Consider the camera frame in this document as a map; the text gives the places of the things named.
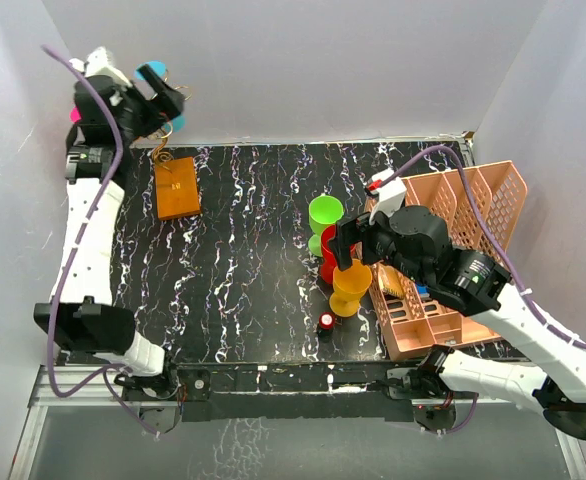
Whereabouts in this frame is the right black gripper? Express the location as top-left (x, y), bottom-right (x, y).
top-left (327, 202), bottom-right (429, 287)

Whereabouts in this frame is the green wine glass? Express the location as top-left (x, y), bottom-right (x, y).
top-left (308, 195), bottom-right (344, 257)

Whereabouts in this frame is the red wine glass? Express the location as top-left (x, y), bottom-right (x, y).
top-left (319, 224), bottom-right (337, 285)

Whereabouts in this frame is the orange wine glass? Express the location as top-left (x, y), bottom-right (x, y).
top-left (329, 258), bottom-right (372, 318)

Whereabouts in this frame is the magenta wine glass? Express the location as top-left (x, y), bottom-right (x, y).
top-left (69, 107), bottom-right (81, 124)

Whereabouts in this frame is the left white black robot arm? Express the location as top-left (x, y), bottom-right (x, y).
top-left (33, 63), bottom-right (185, 399)

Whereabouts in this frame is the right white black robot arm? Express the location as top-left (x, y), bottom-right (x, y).
top-left (328, 206), bottom-right (586, 441)

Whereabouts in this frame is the teal wine glass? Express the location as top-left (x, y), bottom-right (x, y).
top-left (135, 61), bottom-right (187, 134)

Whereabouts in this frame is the orange wooden rack base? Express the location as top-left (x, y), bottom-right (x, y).
top-left (154, 157), bottom-right (201, 221)

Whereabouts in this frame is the yellow book in organizer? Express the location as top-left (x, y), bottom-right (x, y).
top-left (377, 264), bottom-right (405, 299)

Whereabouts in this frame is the red black push button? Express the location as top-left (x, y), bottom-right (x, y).
top-left (316, 312), bottom-right (335, 342)

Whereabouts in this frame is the pink plastic file organizer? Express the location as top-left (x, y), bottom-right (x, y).
top-left (369, 161), bottom-right (527, 361)

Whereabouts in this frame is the gold wire glass rack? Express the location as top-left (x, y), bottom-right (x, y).
top-left (147, 72), bottom-right (194, 166)

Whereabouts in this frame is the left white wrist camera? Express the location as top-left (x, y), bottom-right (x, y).
top-left (70, 46), bottom-right (132, 87)

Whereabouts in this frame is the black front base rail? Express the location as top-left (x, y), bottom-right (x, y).
top-left (174, 360), bottom-right (454, 422)

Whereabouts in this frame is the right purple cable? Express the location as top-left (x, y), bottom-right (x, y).
top-left (377, 144), bottom-right (586, 436)

